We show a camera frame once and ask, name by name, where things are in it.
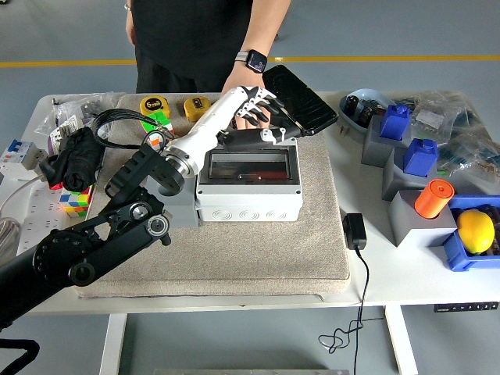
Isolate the black power adapter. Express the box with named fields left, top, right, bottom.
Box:
left=341, top=212, right=368, bottom=251

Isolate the orange cylinder battery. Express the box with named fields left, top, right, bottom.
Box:
left=413, top=178, right=455, bottom=220

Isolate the white junction box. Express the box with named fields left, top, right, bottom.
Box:
left=195, top=138, right=305, bottom=223

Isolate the yellow tape measure black label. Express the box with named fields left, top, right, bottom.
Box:
left=183, top=96, right=214, bottom=123

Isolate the grey-brown mat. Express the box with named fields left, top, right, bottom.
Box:
left=73, top=92, right=352, bottom=298

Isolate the white power strip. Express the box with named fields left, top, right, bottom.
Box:
left=13, top=181, right=85, bottom=255

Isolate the person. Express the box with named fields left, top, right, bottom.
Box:
left=124, top=0, right=292, bottom=95

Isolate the yellow lemon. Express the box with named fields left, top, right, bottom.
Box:
left=455, top=209, right=496, bottom=255

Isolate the clear plastic bags pile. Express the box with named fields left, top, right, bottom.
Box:
left=33, top=91, right=126, bottom=141

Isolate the grey battery holder block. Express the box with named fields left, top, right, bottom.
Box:
left=387, top=189, right=458, bottom=248
left=146, top=171, right=202, bottom=230

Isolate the black table control panel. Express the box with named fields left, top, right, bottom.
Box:
left=433, top=301, right=500, bottom=313

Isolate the yellow tape measure round label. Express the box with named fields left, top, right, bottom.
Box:
left=139, top=95, right=173, bottom=117

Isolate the white cable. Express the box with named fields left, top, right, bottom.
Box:
left=0, top=173, right=45, bottom=212

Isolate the black smartwatch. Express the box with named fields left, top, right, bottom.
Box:
left=234, top=49, right=269, bottom=74

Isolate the black capacitor cluster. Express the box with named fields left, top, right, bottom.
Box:
left=359, top=99, right=383, bottom=126

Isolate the blue plastic bin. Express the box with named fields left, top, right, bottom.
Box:
left=441, top=195, right=500, bottom=273

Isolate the person's right hand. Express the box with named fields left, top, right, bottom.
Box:
left=124, top=7, right=138, bottom=47

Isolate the small rubik's cube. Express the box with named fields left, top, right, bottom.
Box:
left=59, top=185, right=95, bottom=219

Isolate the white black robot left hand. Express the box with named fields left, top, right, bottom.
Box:
left=166, top=84, right=300, bottom=173

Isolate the large rubik's cube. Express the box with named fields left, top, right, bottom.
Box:
left=139, top=111, right=175, bottom=153

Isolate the white circuit breaker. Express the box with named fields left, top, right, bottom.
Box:
left=0, top=138, right=50, bottom=184

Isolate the light blue bowl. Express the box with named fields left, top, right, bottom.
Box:
left=337, top=87, right=398, bottom=136

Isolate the black folded cloth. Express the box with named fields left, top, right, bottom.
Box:
left=37, top=127, right=105, bottom=192

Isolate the white table leg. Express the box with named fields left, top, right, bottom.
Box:
left=384, top=305, right=419, bottom=375
left=99, top=312, right=128, bottom=375

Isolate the clear plastic parts bag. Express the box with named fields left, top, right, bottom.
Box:
left=437, top=116, right=500, bottom=196
left=398, top=89, right=472, bottom=132

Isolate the person's left hand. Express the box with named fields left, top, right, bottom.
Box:
left=220, top=71, right=271, bottom=130

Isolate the black flat device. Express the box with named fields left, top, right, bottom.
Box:
left=262, top=64, right=339, bottom=137

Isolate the black adapter cord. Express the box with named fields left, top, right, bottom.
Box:
left=318, top=248, right=386, bottom=375

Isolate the blue plastic block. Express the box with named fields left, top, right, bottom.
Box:
left=402, top=137, right=438, bottom=177
left=379, top=104, right=412, bottom=141

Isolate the transparent box lid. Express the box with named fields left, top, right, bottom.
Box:
left=202, top=148, right=294, bottom=185

